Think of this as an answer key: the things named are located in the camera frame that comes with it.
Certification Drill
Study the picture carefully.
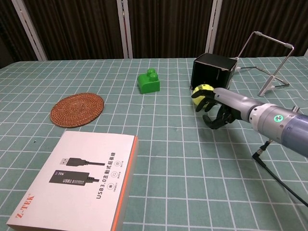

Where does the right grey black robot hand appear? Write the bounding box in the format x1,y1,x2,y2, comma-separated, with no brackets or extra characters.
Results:
191,88,265,130

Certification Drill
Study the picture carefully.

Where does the yellow tennis ball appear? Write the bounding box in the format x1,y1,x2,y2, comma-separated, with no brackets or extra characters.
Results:
192,83,215,112

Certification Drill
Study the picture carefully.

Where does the black open cube box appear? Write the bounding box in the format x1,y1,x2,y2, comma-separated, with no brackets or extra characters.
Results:
190,53,238,91

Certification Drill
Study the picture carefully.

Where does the green gridded cutting mat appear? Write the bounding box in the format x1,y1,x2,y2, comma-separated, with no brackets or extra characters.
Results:
0,55,308,231

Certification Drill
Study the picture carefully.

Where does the silver metal folding stand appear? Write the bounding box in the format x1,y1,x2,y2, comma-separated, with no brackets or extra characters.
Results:
235,31,295,97

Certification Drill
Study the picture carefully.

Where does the green toy building block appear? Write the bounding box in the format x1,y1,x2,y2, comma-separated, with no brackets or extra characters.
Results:
137,68,161,94

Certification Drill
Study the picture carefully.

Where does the round woven rattan coaster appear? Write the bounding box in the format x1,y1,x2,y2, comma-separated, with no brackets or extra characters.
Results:
50,92,105,127

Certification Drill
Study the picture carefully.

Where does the thin black cable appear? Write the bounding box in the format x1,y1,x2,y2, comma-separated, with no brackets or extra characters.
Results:
236,66,263,72

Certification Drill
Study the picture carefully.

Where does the white folding screen frame post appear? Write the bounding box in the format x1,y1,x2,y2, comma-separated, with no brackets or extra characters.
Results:
116,0,133,59
11,0,48,61
205,0,223,55

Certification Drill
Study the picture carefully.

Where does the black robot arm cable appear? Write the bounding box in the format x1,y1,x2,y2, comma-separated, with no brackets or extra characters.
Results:
251,140,308,207

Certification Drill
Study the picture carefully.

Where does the white Z-TEK USB cable box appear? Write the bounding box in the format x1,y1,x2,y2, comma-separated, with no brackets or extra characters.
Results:
6,130,140,231

